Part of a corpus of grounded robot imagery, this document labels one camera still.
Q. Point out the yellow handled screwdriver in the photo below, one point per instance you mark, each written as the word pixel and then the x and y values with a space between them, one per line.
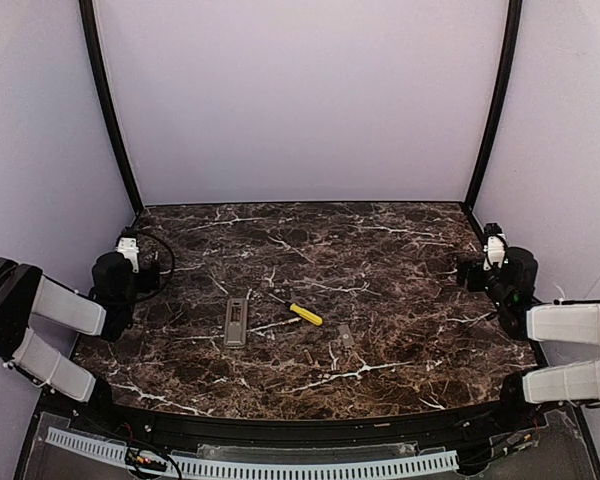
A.
pixel 300 311

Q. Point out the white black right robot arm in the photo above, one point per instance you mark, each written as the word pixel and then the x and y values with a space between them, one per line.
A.
pixel 507 276

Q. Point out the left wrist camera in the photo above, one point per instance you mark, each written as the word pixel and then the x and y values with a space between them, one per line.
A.
pixel 127 246

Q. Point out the grey battery cover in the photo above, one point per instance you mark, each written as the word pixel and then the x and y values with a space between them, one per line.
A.
pixel 345 336

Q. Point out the white slotted cable duct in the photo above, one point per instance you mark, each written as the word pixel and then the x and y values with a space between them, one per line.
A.
pixel 223 462

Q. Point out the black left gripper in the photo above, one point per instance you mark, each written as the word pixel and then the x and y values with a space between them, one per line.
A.
pixel 150 270

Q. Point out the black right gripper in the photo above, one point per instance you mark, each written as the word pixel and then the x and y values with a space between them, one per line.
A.
pixel 469 273

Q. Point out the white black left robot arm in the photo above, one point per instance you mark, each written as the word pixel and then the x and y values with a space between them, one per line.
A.
pixel 107 311

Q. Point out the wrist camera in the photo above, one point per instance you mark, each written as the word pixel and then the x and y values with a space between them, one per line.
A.
pixel 495 247
pixel 127 246

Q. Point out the grey remote control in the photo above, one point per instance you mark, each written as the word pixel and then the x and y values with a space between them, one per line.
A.
pixel 235 328

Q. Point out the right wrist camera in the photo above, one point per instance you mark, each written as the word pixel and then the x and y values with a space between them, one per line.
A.
pixel 495 247

